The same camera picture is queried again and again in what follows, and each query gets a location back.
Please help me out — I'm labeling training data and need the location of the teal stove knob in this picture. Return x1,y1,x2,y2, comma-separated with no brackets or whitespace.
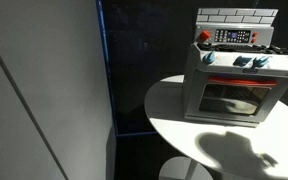
252,55,271,69
202,50,216,65
233,55,253,67

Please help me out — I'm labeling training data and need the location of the red oven door handle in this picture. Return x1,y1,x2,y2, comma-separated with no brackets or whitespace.
207,76,278,87

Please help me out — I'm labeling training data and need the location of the black stove burner grate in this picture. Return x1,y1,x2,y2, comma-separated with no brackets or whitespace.
197,42,288,56

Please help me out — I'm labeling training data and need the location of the white table pedestal base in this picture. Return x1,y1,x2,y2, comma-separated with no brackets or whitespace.
158,156,215,180

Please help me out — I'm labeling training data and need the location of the black stove control display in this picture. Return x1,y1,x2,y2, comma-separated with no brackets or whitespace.
214,29,252,44

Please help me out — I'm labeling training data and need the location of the red round stove knob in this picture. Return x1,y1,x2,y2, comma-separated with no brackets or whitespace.
197,29,212,43

